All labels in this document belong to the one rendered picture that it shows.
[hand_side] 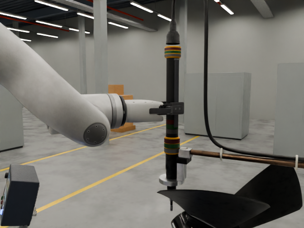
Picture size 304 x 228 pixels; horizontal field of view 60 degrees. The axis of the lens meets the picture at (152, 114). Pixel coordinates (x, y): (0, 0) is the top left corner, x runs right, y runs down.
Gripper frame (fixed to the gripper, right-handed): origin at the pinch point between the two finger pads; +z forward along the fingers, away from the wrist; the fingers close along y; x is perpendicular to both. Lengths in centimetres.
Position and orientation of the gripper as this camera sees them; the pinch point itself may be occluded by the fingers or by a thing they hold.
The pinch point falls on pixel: (172, 107)
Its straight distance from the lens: 70.9
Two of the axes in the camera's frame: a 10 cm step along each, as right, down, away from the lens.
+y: 4.8, 1.0, -8.7
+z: 8.8, -0.6, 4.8
